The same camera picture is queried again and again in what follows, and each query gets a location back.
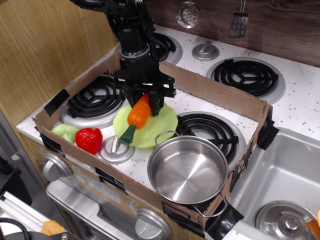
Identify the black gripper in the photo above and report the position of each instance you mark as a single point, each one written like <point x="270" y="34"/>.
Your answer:
<point x="143" y="76"/>

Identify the orange toy carrot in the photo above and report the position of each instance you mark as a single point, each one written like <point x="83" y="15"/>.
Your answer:
<point x="136" y="119"/>

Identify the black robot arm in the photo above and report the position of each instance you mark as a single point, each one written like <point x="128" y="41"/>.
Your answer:
<point x="141" y="53"/>

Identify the light green plastic plate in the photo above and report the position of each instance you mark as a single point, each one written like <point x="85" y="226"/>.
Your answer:
<point x="155" y="127"/>

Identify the front left black burner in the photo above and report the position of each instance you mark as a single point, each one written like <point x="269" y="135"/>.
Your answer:
<point x="96" y="105"/>

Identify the silver front stove knob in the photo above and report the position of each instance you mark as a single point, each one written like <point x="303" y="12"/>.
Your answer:
<point x="114" y="152"/>

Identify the silver stove knob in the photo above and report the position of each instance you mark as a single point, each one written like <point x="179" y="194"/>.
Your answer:
<point x="205" y="52"/>
<point x="114" y="152"/>

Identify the red toy strawberry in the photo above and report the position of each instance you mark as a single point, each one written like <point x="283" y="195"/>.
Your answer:
<point x="89" y="139"/>

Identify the silver back stove knob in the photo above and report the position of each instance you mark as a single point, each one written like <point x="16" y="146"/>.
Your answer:
<point x="205" y="52"/>

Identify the brown cardboard fence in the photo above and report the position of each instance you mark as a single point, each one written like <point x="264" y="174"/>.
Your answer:
<point x="126" y="185"/>

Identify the stainless steel pot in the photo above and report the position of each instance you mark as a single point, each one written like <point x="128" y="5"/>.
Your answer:
<point x="187" y="169"/>

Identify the green toy broccoli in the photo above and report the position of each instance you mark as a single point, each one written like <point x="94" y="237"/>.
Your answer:
<point x="65" y="131"/>

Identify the front right black burner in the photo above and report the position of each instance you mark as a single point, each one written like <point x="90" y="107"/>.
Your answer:
<point x="217" y="130"/>

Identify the hanging silver skimmer ladle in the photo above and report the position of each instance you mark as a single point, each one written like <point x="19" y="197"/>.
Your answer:
<point x="188" y="14"/>

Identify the left silver oven knob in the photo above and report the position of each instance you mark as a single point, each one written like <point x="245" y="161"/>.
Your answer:
<point x="55" y="168"/>

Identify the silver oven knob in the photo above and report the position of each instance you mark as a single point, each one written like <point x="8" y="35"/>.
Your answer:
<point x="151" y="226"/>
<point x="55" y="168"/>

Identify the hanging silver slotted spatula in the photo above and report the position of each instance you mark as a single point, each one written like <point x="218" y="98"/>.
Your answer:
<point x="239" y="22"/>

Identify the back right black burner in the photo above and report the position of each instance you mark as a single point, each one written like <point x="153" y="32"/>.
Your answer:
<point x="253" y="76"/>

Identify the silver oven door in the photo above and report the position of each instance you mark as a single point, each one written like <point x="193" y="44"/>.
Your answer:
<point x="94" y="218"/>

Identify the right silver oven knob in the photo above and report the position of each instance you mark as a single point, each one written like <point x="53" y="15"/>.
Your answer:
<point x="151" y="226"/>

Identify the silver toy sink basin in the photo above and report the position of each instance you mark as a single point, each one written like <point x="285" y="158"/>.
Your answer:
<point x="288" y="170"/>

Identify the orange object bottom left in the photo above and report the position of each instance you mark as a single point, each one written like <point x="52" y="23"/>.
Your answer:
<point x="51" y="228"/>

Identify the silver sink drain cover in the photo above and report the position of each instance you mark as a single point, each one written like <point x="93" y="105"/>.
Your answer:
<point x="284" y="220"/>

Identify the orange object in sink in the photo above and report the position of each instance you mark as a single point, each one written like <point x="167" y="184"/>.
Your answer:
<point x="315" y="226"/>

